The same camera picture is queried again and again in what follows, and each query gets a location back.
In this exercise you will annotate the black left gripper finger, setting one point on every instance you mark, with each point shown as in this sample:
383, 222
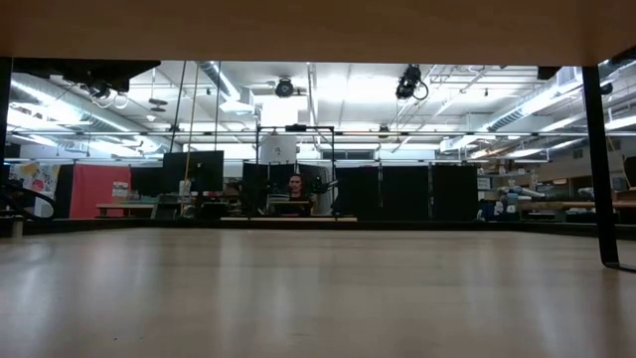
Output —
131, 67

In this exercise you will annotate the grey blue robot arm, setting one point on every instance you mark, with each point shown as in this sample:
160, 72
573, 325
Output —
512, 196

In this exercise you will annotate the wooden shelf with black legs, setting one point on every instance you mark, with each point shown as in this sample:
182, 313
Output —
318, 30

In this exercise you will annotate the black ceiling device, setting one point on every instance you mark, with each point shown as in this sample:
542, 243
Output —
101, 90

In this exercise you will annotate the colourful poster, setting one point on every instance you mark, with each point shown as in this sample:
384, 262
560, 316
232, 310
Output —
35, 181

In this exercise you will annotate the orange partition panel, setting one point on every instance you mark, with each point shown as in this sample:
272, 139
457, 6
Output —
94, 189

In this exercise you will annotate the long wooden bench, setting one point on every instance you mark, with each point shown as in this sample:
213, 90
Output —
556, 204

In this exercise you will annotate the small wooden table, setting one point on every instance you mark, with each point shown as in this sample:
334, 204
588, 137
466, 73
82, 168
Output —
124, 205

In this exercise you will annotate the round black ceiling fixture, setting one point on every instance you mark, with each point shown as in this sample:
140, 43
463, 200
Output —
284, 87

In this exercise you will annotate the white sign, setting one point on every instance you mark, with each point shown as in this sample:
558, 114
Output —
278, 149

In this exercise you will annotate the person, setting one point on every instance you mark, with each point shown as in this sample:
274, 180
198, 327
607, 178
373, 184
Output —
296, 191

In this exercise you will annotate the black metal stand frame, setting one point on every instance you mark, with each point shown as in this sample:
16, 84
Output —
295, 127

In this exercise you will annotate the black aluminium table frame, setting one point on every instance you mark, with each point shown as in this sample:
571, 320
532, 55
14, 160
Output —
447, 226

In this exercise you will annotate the black partition wall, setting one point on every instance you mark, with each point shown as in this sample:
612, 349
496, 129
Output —
407, 191

